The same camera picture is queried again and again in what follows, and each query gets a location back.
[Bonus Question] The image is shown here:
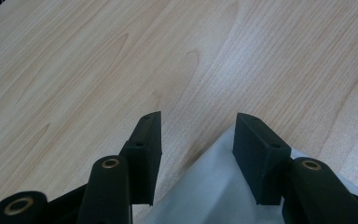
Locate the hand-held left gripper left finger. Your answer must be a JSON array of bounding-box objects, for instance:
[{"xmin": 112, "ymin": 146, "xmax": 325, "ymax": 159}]
[{"xmin": 119, "ymin": 111, "xmax": 163, "ymax": 206}]

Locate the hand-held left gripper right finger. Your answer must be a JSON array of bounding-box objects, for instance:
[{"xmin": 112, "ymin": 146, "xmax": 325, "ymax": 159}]
[{"xmin": 232, "ymin": 112, "xmax": 293, "ymax": 206}]

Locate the white cartoon print t-shirt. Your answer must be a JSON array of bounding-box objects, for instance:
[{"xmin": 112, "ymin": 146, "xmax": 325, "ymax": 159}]
[{"xmin": 141, "ymin": 124, "xmax": 358, "ymax": 224}]

